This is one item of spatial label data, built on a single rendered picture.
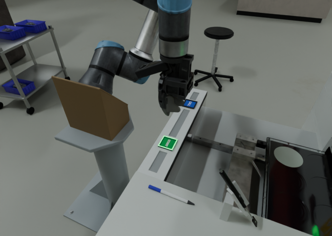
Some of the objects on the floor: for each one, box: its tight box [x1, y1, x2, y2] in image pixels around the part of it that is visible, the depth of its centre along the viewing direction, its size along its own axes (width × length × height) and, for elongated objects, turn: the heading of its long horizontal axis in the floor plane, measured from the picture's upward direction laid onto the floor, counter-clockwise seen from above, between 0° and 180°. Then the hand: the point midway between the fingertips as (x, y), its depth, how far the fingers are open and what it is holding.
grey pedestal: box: [54, 111, 134, 233], centre depth 135 cm, size 51×44×82 cm
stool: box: [194, 27, 234, 91], centre depth 283 cm, size 58×56×70 cm
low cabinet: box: [236, 0, 332, 23], centre depth 609 cm, size 213×263×99 cm
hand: (166, 111), depth 68 cm, fingers closed
